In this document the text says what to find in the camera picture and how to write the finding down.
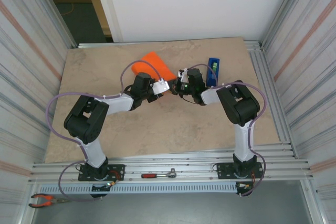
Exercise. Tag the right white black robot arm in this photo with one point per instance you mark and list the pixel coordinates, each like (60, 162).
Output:
(241, 134)

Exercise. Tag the blue tape dispenser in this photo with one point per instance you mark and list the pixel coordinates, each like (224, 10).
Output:
(210, 77)

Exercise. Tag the green tape roll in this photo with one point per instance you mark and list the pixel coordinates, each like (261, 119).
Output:
(214, 66)

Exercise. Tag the wooden door jamb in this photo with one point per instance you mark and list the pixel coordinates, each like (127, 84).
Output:
(97, 3)

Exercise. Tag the long aluminium cross rail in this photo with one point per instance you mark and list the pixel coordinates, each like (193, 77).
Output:
(252, 43)

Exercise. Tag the aluminium side rail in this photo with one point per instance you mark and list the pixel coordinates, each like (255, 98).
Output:
(263, 72)

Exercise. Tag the wide aluminium rail bed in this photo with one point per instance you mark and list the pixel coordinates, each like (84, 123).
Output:
(197, 166)

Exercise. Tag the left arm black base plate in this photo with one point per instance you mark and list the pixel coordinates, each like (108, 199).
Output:
(118, 169)

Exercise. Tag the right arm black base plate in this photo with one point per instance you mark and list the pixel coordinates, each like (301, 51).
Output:
(225, 169)

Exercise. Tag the aluminium upright post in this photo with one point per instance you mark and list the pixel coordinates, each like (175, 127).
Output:
(50, 11)
(286, 11)

